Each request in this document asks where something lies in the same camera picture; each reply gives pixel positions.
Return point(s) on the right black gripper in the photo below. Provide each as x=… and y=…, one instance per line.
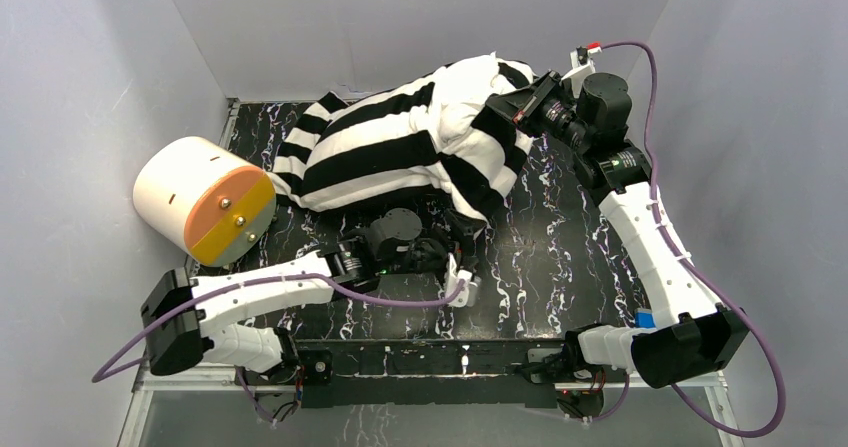
x=520, y=104

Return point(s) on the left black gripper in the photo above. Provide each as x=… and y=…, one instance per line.
x=452, y=244

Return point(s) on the black white striped pillowcase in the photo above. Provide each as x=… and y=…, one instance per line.
x=430, y=136

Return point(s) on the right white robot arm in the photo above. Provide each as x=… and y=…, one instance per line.
x=693, y=331

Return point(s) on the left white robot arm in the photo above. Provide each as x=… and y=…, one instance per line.
x=188, y=320

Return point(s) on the white orange cylinder roll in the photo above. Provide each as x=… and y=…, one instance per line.
x=212, y=204

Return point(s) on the small blue object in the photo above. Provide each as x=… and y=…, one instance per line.
x=644, y=318

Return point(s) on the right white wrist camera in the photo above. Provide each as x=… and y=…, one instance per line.
x=582, y=63

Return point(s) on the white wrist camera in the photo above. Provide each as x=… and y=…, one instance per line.
x=582, y=63
x=460, y=288

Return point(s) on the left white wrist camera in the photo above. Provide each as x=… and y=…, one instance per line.
x=460, y=288

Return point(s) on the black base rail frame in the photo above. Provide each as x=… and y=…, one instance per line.
x=446, y=372

